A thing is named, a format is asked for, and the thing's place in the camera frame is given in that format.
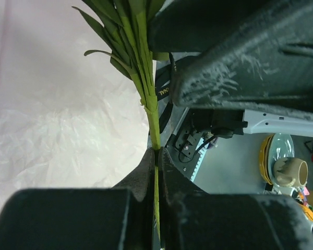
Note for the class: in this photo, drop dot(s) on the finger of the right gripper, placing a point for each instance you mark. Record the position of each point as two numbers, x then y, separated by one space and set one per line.
251 54

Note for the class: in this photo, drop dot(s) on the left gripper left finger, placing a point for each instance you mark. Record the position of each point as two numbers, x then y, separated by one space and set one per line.
120 217

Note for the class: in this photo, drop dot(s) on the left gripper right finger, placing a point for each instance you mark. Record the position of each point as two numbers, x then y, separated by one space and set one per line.
190 218

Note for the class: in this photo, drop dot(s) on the black ribbon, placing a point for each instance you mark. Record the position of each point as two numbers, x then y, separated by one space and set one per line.
162 86

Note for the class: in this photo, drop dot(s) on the purple flower bouquet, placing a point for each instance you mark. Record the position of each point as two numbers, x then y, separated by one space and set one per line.
68 118

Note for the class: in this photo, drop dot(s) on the orange dried flower spray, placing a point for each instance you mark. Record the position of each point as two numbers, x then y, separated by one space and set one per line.
123 26

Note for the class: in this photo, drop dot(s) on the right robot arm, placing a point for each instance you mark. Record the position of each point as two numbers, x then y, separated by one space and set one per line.
263 122

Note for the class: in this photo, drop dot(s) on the yellow plate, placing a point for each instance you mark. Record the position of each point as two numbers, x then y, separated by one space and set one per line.
263 158

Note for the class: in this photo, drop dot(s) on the pale blue plate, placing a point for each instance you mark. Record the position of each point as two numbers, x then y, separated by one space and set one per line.
279 146

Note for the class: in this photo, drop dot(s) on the beige mug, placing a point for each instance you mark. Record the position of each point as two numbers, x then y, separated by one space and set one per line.
290 172

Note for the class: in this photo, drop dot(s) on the light blue cable duct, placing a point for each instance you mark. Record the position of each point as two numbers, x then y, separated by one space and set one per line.
201 154

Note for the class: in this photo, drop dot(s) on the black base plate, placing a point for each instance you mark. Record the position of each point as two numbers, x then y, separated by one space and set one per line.
192 130

